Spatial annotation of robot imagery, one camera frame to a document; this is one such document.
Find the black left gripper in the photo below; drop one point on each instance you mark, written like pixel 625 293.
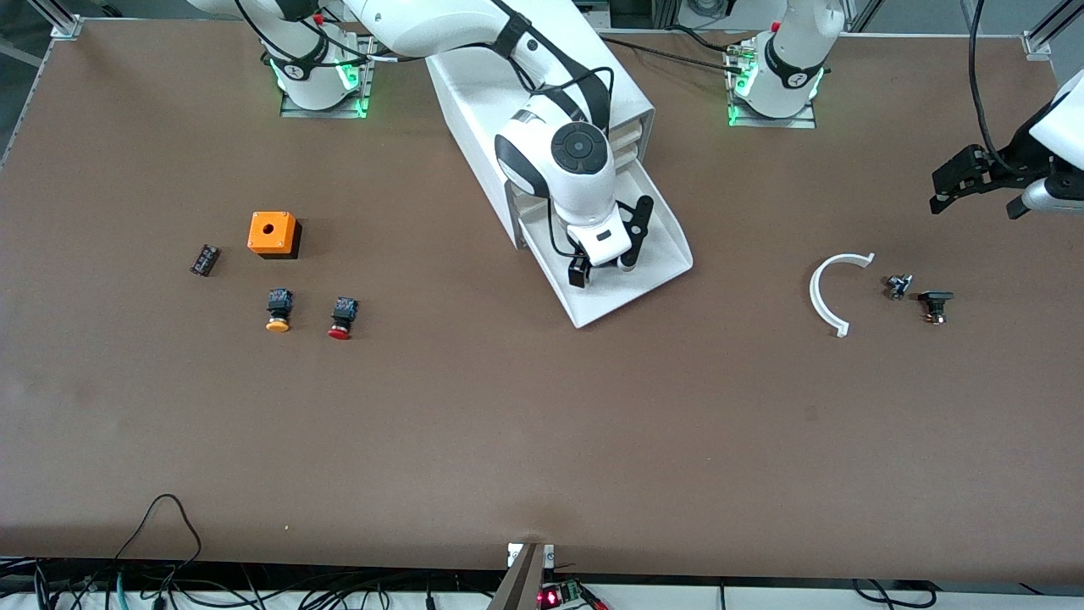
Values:
pixel 1023 154

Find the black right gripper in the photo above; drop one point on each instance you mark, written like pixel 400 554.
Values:
pixel 579 270

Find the white plastic cabinet drawer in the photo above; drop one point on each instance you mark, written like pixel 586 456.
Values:
pixel 627 296
pixel 628 130
pixel 628 151

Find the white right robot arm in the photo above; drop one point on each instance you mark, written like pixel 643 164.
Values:
pixel 576 182

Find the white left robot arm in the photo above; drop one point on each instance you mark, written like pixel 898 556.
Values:
pixel 792 51

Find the black flat-head push button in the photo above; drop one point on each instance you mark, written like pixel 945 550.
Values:
pixel 935 298

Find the white drawer cabinet housing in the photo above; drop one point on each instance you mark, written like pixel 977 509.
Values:
pixel 470 119

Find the red mushroom push button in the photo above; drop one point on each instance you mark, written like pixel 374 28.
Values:
pixel 343 312

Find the yellow mushroom push button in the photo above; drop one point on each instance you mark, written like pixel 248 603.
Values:
pixel 279 301

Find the small black metal knob component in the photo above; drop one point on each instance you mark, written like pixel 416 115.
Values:
pixel 898 286

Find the white curved plastic arc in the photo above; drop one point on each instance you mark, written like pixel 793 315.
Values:
pixel 814 295

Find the grey-brown support bar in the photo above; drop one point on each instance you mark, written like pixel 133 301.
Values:
pixel 518 589

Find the circuit board with red light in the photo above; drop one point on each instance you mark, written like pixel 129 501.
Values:
pixel 549 598

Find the dark cylindrical capacitor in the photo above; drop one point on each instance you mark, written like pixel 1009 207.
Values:
pixel 205 260

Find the aluminium frame profile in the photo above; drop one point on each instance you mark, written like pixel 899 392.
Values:
pixel 63 25
pixel 1037 42

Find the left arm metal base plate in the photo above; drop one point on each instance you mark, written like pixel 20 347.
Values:
pixel 771 124

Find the white metal edge bracket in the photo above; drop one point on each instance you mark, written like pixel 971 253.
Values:
pixel 515 555

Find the orange button enclosure box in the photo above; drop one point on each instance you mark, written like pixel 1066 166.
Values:
pixel 284 230

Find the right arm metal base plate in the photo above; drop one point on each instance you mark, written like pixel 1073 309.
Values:
pixel 322 113

